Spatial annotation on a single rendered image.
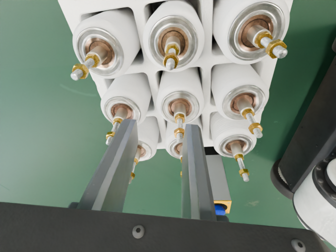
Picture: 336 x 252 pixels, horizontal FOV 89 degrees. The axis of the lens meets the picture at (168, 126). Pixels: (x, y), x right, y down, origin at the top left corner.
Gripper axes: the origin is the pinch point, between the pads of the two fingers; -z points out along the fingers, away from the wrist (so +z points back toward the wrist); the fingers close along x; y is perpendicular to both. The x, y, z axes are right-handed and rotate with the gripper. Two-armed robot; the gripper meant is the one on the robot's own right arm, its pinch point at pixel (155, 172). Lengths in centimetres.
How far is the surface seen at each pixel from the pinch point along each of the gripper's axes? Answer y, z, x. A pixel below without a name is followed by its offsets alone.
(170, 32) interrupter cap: -1.5, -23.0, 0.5
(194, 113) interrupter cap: 12.5, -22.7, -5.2
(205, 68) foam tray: 6.1, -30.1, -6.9
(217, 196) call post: 35.2, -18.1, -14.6
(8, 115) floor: 39, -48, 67
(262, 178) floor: 68, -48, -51
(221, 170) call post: 34.7, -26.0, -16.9
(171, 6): -4.7, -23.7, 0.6
